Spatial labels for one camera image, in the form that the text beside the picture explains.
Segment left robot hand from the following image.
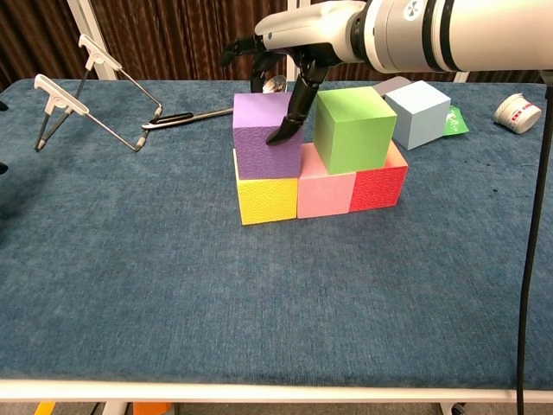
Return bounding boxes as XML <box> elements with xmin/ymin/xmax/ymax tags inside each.
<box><xmin>0</xmin><ymin>99</ymin><xmax>9</xmax><ymax>175</ymax></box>

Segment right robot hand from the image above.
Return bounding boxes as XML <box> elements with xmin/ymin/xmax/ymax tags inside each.
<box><xmin>219</xmin><ymin>0</ymin><xmax>368</xmax><ymax>145</ymax></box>

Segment green foam cube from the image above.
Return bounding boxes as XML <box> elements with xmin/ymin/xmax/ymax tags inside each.
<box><xmin>313</xmin><ymin>86</ymin><xmax>397</xmax><ymax>175</ymax></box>

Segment light blue foam cube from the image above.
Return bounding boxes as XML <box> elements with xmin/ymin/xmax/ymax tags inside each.
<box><xmin>384</xmin><ymin>80</ymin><xmax>452</xmax><ymax>151</ymax></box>

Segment purple foam cube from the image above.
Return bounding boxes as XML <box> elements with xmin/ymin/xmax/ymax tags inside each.
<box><xmin>232</xmin><ymin>92</ymin><xmax>303</xmax><ymax>181</ymax></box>

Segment pink foam cube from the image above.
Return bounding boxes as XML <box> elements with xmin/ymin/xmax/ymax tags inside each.
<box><xmin>296</xmin><ymin>142</ymin><xmax>356</xmax><ymax>220</ymax></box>

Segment red foam cube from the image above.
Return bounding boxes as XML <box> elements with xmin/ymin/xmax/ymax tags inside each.
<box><xmin>348</xmin><ymin>140</ymin><xmax>410</xmax><ymax>213</ymax></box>

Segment yellow pink block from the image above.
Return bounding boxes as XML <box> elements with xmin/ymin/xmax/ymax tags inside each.
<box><xmin>232</xmin><ymin>149</ymin><xmax>299</xmax><ymax>227</ymax></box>

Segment grey plastic spatula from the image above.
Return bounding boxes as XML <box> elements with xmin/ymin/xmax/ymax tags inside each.
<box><xmin>372</xmin><ymin>76</ymin><xmax>411</xmax><ymax>99</ymax></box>

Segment green printed packet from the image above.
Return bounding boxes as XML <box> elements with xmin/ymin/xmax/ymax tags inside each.
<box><xmin>440</xmin><ymin>105</ymin><xmax>470</xmax><ymax>138</ymax></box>

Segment small white jar red label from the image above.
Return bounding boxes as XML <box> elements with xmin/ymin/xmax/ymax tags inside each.
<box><xmin>493</xmin><ymin>92</ymin><xmax>543</xmax><ymax>134</ymax></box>

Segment blue velvet table cloth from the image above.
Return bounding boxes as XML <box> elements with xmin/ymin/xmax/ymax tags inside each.
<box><xmin>0</xmin><ymin>79</ymin><xmax>553</xmax><ymax>390</ymax></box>

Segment small orange object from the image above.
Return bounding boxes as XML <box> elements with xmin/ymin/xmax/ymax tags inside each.
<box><xmin>132</xmin><ymin>401</ymin><xmax>172</xmax><ymax>415</ymax></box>

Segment wire rack white clips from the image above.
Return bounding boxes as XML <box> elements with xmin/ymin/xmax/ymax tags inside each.
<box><xmin>33</xmin><ymin>34</ymin><xmax>163</xmax><ymax>152</ymax></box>

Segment steel ladle black handle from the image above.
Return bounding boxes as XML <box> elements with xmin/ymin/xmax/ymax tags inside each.
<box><xmin>141</xmin><ymin>74</ymin><xmax>289</xmax><ymax>131</ymax></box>

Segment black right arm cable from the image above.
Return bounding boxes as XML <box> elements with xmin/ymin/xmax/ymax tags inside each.
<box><xmin>516</xmin><ymin>69</ymin><xmax>553</xmax><ymax>415</ymax></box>

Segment white table frame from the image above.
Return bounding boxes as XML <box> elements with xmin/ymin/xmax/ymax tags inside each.
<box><xmin>0</xmin><ymin>379</ymin><xmax>553</xmax><ymax>415</ymax></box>

